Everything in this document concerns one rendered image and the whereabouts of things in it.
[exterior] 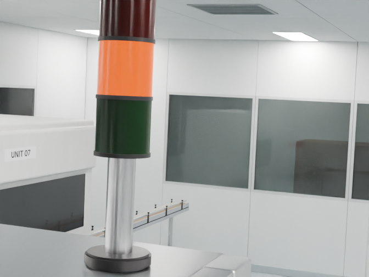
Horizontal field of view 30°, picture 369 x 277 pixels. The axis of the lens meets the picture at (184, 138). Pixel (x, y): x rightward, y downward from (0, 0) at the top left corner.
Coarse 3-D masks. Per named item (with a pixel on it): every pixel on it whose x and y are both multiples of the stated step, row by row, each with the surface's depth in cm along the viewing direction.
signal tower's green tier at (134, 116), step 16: (96, 112) 60; (112, 112) 59; (128, 112) 59; (144, 112) 60; (96, 128) 60; (112, 128) 59; (128, 128) 59; (144, 128) 60; (96, 144) 60; (112, 144) 59; (128, 144) 59; (144, 144) 60
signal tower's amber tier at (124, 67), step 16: (112, 48) 58; (128, 48) 58; (144, 48) 59; (112, 64) 59; (128, 64) 58; (144, 64) 59; (112, 80) 59; (128, 80) 58; (144, 80) 59; (144, 96) 59
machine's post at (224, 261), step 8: (224, 256) 67; (232, 256) 67; (208, 264) 64; (216, 264) 64; (224, 264) 64; (232, 264) 64; (240, 264) 64; (248, 264) 66; (240, 272) 63; (248, 272) 66
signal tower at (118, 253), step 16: (96, 96) 60; (112, 96) 59; (128, 96) 58; (112, 160) 60; (128, 160) 60; (112, 176) 60; (128, 176) 60; (112, 192) 60; (128, 192) 61; (112, 208) 61; (128, 208) 61; (112, 224) 61; (128, 224) 61; (112, 240) 61; (128, 240) 61; (96, 256) 60; (112, 256) 60; (128, 256) 60; (144, 256) 61; (112, 272) 59
